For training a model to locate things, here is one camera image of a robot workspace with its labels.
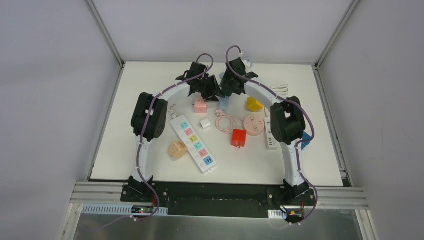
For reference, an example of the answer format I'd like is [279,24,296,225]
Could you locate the white usb charger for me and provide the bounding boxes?
[198,118,212,130]

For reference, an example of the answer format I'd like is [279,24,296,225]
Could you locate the yellow cube socket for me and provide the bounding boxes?
[246,96,264,112]

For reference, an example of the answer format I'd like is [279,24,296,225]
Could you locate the orange-red cube socket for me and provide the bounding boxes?
[231,129,247,148]

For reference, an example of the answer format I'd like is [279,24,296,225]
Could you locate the white multicolour power strip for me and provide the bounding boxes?
[170,115,218,174]

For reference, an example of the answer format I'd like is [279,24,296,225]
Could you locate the beige cube socket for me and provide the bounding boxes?
[168,140,188,160]

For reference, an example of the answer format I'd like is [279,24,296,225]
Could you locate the white tower power strip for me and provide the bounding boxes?
[264,117,279,150]

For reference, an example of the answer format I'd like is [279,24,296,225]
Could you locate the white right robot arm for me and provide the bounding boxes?
[220,58,310,205]

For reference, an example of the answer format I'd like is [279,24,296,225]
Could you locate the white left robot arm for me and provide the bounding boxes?
[128,61,220,203]

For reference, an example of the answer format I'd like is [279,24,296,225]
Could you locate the pink cube socket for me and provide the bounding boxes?
[194,97,208,114]

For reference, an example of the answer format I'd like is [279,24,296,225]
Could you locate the pink round socket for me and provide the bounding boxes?
[243,114,265,137]

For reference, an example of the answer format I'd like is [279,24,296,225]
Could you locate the pink coiled power cable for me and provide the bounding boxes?
[214,109,245,135]

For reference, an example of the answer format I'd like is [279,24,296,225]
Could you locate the white coiled power cable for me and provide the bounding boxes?
[270,84,290,97]

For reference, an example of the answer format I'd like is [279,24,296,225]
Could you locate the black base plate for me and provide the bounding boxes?
[120,180,316,219]

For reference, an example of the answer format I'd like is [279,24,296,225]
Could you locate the aluminium frame rail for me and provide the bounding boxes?
[70,182,369,210]

